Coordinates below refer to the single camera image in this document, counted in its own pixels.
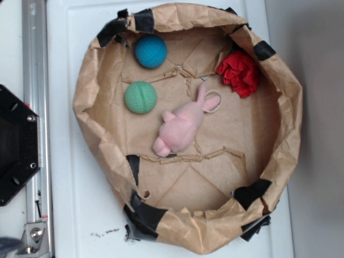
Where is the green dimpled ball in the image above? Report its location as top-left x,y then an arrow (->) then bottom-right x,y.
124,81 -> 157,114

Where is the blue dimpled ball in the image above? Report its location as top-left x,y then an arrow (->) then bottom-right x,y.
135,35 -> 167,69

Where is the pink plush bunny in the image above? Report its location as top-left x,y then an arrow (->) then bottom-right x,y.
152,82 -> 222,157

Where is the brown paper bag bin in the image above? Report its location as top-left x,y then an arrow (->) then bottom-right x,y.
73,3 -> 302,254

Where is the red crumpled cloth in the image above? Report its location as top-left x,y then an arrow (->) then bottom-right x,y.
216,51 -> 260,98

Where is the white tray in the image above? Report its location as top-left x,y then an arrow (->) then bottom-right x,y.
46,1 -> 294,257

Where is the black screw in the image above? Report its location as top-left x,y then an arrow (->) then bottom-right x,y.
35,200 -> 42,218

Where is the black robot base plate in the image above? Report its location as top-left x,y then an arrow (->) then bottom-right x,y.
1,85 -> 40,206

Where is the aluminium extrusion rail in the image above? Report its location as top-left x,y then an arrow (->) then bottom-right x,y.
22,1 -> 55,257

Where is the metal corner bracket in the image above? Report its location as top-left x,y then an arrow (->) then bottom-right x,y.
15,222 -> 51,257

